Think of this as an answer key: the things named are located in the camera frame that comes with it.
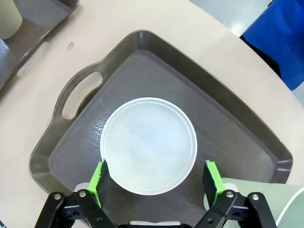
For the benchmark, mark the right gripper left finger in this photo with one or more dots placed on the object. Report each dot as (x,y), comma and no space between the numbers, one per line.
(93,183)

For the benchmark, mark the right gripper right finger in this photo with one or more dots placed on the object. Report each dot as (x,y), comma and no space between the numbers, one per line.
(215,183)

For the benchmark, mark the pale green tall cup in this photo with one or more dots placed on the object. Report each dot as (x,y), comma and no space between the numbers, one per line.
(280,192)

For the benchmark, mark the pale grey bowl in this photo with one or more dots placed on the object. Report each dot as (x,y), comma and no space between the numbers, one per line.
(147,142)

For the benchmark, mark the light blue bowl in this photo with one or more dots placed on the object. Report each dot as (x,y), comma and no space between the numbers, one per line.
(4,64)

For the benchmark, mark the brown tall cup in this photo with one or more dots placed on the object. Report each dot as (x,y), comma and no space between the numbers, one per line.
(9,19)

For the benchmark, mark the dark brown plastic tray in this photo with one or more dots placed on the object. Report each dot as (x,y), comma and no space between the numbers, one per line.
(147,78)
(47,23)

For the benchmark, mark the person torso blue shirt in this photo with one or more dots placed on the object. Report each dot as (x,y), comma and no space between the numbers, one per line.
(280,35)

